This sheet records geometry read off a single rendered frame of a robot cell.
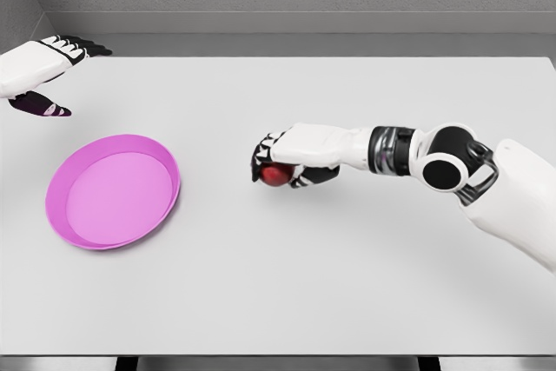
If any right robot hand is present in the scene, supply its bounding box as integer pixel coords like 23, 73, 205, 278
250, 122, 348, 190

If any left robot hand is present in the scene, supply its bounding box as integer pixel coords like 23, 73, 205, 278
0, 35, 114, 119

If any red apple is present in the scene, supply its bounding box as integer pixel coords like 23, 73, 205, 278
259, 162, 294, 189

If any pink round plate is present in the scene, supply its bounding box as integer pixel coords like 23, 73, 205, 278
44, 134, 182, 253

